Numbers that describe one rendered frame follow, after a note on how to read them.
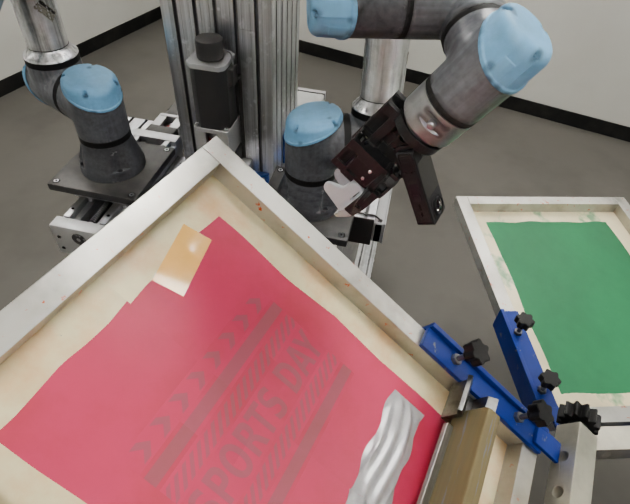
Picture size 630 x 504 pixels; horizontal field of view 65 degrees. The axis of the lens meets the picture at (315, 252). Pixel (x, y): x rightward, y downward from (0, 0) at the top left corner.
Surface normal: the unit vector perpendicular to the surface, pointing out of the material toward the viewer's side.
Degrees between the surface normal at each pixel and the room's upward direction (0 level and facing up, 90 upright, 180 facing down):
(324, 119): 8
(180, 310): 32
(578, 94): 90
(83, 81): 7
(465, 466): 56
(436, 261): 0
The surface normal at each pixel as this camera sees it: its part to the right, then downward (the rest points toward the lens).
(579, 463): 0.51, -0.40
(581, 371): 0.05, -0.70
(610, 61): -0.45, 0.62
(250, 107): -0.22, 0.69
